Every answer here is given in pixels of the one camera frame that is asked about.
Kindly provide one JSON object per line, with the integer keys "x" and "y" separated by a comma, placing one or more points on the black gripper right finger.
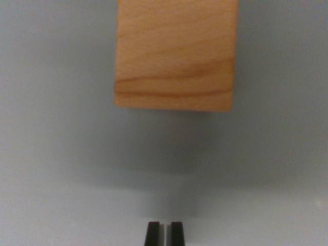
{"x": 176, "y": 234}

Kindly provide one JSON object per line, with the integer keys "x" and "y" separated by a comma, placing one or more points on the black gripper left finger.
{"x": 153, "y": 234}

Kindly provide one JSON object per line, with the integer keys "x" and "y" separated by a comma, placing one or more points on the wooden cube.
{"x": 174, "y": 53}

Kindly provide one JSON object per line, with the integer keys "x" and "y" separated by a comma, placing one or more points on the grey plastic tray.
{"x": 51, "y": 153}

